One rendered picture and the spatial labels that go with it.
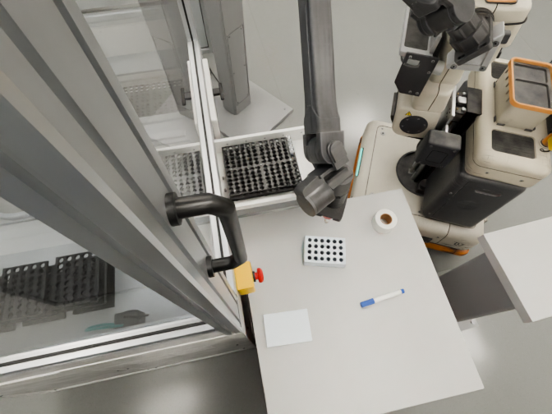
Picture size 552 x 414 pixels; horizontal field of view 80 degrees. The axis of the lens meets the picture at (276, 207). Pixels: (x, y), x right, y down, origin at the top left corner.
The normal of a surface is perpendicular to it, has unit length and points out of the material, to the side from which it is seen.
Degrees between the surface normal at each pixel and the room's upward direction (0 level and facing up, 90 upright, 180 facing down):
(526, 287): 0
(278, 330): 0
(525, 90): 0
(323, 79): 40
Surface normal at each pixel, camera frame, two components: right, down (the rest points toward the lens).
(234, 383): 0.01, -0.43
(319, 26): 0.40, 0.14
